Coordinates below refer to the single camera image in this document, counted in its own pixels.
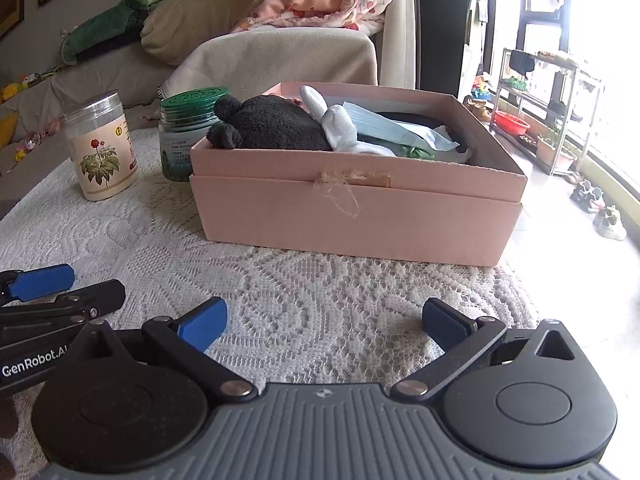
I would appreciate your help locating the small pink toy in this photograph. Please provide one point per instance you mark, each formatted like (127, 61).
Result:
(29, 144)

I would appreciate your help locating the black plush sock with ears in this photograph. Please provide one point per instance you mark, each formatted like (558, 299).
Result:
(275, 125)

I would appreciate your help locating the yellow plush toy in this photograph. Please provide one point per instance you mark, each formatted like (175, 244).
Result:
(7, 92)

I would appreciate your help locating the white lace tablecloth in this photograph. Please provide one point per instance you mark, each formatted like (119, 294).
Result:
(300, 290)

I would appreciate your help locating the potted plant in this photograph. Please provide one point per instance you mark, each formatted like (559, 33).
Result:
(546, 146)

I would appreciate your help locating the dark pink sneakers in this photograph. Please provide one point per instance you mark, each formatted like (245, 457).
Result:
(586, 196)

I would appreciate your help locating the glass jar with green lid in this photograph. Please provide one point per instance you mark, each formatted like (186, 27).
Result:
(177, 135)

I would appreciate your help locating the green cloth item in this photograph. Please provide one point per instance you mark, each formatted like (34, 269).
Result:
(415, 152)

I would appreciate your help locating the green plush toy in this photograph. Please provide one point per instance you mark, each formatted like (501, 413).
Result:
(110, 25)

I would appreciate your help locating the sofa with beige cover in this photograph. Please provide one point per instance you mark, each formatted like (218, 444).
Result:
(280, 55)

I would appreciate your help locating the red basin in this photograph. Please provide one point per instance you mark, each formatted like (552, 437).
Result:
(511, 124)

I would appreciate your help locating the beige sneakers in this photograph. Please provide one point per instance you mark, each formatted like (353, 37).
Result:
(611, 222)

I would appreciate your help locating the blue face mask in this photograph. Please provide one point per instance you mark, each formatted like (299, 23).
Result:
(385, 125)

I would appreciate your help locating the metal shoe rack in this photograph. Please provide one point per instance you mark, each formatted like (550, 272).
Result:
(575, 85)

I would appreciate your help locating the beige pillow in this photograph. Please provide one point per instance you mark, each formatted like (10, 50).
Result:
(195, 20)

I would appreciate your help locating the white grey sock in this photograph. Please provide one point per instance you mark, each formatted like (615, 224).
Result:
(340, 125)

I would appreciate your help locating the white standing appliance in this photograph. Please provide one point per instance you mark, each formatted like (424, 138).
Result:
(481, 5)

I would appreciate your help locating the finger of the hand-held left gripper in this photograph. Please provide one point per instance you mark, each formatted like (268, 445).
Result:
(42, 281)
(75, 300)

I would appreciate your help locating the white jar with flower print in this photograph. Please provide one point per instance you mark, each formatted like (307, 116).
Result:
(102, 155)

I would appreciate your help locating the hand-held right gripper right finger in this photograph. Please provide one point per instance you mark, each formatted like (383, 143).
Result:
(445, 321)

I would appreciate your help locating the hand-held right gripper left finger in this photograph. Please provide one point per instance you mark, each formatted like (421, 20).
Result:
(205, 325)

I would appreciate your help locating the pink cardboard box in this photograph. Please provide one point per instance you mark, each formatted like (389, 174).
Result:
(350, 220)

